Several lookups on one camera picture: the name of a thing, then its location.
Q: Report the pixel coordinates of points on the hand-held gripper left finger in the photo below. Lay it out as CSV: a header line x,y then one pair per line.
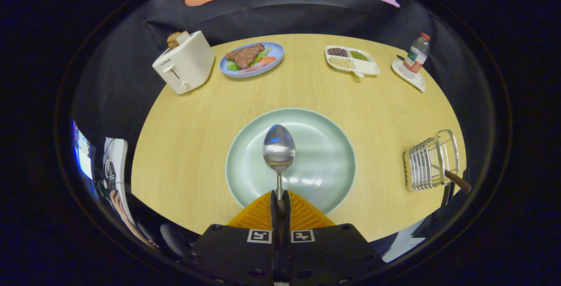
x,y
234,255

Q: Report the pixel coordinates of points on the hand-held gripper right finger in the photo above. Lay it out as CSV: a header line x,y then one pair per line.
x,y
328,255

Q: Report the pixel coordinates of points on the pale green plate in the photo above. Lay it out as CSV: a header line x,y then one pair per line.
x,y
324,154

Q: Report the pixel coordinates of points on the black table clamp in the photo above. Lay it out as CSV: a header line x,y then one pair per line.
x,y
447,195

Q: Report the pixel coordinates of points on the black keyboard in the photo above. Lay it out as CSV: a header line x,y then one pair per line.
x,y
110,174

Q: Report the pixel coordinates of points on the white side desk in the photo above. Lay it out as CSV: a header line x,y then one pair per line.
x,y
119,152

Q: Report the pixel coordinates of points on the computer monitor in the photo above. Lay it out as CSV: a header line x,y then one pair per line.
x,y
83,154

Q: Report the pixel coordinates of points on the green lettuce leaves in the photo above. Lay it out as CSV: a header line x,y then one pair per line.
x,y
231,65

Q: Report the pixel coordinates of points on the white divided dish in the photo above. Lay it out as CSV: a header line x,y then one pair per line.
x,y
368,67

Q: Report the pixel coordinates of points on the white square coaster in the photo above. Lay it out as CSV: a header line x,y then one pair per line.
x,y
416,83

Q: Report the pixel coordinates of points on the pale beans pile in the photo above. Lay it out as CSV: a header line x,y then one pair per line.
x,y
341,62

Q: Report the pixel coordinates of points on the white toaster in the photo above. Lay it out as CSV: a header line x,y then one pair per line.
x,y
190,65

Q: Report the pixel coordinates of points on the orange carrot slices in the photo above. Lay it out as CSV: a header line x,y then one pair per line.
x,y
266,60

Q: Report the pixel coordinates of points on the brown steak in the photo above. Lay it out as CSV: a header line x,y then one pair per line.
x,y
244,54

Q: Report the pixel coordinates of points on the green beans pile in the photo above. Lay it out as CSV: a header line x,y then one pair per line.
x,y
359,55

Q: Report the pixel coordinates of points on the dark brown beans pile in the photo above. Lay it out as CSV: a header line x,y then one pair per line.
x,y
337,51

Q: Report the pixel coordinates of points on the blue plate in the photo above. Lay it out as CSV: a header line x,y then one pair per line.
x,y
277,51

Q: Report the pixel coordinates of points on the clear plastic water bottle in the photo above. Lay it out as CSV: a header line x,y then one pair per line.
x,y
415,56

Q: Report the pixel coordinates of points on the brown toast slice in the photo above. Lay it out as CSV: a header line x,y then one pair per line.
x,y
174,38

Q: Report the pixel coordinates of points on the black backdrop cloth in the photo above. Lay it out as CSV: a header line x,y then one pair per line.
x,y
285,14

